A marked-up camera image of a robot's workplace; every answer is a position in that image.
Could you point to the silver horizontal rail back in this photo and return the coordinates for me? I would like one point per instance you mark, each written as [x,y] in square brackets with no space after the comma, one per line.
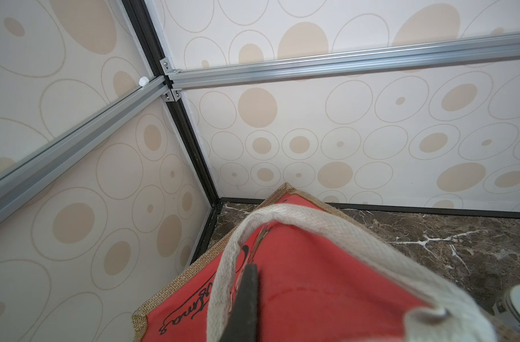
[475,50]

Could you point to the silver diagonal rail left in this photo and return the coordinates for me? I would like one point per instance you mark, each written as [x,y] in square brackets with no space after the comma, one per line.
[26,179]

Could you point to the burlap canvas bag red lining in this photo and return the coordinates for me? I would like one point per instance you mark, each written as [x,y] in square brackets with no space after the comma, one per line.
[326,276]

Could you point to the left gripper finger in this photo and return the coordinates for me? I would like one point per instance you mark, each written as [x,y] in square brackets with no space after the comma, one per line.
[242,324]

